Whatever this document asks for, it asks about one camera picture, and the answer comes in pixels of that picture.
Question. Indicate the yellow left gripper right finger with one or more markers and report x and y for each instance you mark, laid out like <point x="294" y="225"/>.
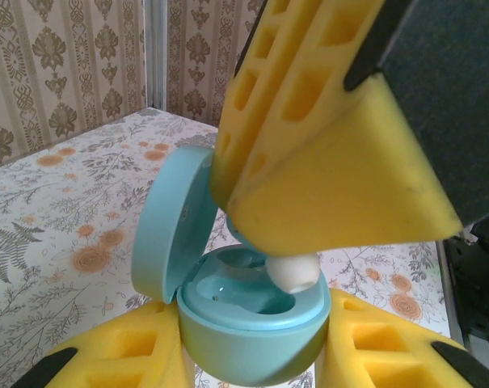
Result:
<point x="349" y="372"/>

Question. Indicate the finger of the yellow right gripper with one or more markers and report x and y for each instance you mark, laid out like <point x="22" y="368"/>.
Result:
<point x="230" y="121"/>
<point x="349" y="182"/>

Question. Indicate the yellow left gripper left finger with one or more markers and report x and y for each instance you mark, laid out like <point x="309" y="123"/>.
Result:
<point x="155" y="363"/>

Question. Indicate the pale mint earbud charging case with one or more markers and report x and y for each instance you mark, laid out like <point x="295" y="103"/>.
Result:
<point x="248" y="347"/>

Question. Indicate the floral patterned table cover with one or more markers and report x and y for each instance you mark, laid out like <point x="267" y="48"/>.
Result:
<point x="66" y="222"/>

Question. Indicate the aluminium corner post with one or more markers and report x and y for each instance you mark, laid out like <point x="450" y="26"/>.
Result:
<point x="157" y="52"/>

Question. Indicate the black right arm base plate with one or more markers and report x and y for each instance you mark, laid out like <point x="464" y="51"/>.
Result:
<point x="482" y="303"/>

